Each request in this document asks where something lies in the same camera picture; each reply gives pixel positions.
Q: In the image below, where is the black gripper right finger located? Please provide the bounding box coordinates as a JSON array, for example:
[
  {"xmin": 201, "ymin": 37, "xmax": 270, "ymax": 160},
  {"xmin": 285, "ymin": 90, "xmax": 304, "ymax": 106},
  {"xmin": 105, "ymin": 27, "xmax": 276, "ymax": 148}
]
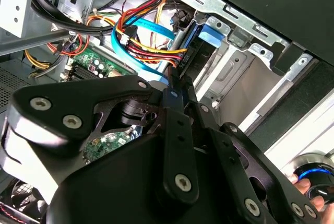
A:
[{"xmin": 182, "ymin": 76, "xmax": 323, "ymax": 224}]

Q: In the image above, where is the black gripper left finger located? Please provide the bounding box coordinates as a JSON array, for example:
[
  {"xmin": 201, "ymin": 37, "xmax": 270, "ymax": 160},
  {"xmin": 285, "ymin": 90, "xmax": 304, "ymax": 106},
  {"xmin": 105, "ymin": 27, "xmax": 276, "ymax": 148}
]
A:
[{"xmin": 5, "ymin": 66, "xmax": 201, "ymax": 206}]

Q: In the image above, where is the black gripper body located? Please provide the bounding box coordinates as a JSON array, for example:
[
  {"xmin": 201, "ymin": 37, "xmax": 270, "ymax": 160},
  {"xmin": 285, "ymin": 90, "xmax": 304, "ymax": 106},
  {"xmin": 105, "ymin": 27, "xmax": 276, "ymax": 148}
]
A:
[{"xmin": 45, "ymin": 133, "xmax": 244, "ymax": 224}]

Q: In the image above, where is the round black tool blue ring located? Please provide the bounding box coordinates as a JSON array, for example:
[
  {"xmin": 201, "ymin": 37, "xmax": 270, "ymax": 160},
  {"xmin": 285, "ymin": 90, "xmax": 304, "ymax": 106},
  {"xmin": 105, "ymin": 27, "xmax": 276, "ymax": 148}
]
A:
[{"xmin": 288, "ymin": 152, "xmax": 334, "ymax": 208}]

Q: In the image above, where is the orange yellow power wire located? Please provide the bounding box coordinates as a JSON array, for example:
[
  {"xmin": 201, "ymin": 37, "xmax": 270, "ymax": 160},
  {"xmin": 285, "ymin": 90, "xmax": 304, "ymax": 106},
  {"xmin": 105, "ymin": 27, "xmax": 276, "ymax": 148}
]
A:
[{"xmin": 114, "ymin": 0, "xmax": 196, "ymax": 70}]

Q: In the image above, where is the hard disk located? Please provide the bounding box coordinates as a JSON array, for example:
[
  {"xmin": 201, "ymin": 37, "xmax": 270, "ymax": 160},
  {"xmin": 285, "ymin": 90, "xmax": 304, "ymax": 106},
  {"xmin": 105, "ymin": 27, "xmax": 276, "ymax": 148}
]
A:
[{"xmin": 159, "ymin": 20, "xmax": 229, "ymax": 89}]

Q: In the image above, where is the person hand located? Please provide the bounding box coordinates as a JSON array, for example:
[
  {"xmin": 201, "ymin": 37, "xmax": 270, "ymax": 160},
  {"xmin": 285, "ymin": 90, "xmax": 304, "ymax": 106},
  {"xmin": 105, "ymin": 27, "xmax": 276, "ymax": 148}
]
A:
[{"xmin": 288, "ymin": 173, "xmax": 334, "ymax": 224}]

